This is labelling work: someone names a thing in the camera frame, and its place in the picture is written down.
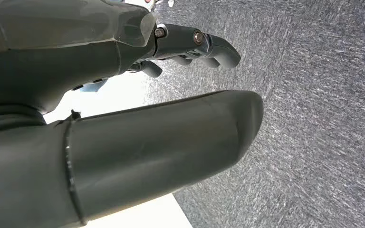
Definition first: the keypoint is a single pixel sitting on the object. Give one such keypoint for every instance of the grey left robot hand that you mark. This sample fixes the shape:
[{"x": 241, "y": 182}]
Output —
[{"x": 138, "y": 151}]

